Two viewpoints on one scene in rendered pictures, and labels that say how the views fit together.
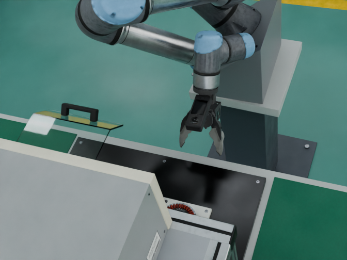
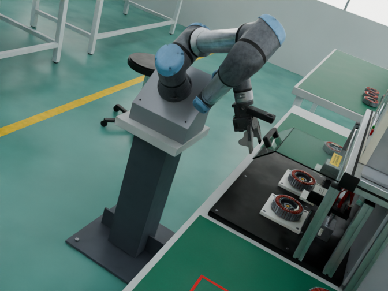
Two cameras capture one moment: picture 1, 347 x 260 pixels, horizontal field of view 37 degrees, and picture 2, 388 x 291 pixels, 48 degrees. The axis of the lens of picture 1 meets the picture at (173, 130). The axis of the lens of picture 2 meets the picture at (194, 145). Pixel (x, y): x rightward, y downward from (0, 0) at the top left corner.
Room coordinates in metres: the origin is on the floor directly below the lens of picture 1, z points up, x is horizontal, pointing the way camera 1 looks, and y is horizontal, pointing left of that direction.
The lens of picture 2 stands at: (1.51, 1.44, 1.62)
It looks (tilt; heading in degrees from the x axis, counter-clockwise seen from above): 28 degrees down; 255
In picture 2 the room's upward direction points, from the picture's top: 18 degrees clockwise
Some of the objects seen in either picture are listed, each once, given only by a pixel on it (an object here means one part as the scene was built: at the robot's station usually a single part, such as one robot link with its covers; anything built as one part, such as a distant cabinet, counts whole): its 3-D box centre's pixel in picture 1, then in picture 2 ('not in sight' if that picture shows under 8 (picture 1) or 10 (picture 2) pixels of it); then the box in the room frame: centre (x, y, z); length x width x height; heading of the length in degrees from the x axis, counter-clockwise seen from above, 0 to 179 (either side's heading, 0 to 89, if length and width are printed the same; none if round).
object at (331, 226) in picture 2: not in sight; (325, 227); (0.68, 0.34, 0.80); 0.07 x 0.05 x 0.06; 58
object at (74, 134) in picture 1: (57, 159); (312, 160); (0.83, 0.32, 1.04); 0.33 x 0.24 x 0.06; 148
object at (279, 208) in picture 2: not in sight; (287, 207); (0.80, 0.26, 0.80); 0.11 x 0.11 x 0.04
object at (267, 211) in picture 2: not in sight; (284, 212); (0.80, 0.26, 0.78); 0.15 x 0.15 x 0.01; 58
